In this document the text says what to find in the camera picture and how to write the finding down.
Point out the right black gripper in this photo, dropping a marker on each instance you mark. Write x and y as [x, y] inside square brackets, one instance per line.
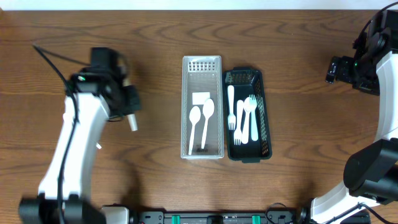
[345, 63]

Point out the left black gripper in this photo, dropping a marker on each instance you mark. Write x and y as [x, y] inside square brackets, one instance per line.
[134, 102]

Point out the white plastic fork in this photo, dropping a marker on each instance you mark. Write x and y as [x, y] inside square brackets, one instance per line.
[254, 130]
[231, 116]
[238, 131]

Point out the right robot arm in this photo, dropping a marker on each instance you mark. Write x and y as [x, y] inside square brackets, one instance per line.
[370, 175]

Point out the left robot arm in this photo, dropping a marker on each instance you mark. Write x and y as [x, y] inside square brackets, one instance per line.
[99, 93]

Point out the clear plastic basket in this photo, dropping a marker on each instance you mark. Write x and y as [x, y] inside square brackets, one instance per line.
[201, 80]

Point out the black plastic basket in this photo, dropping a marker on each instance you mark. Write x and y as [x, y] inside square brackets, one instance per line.
[247, 81]

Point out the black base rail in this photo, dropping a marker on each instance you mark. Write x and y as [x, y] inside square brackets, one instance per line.
[217, 217]

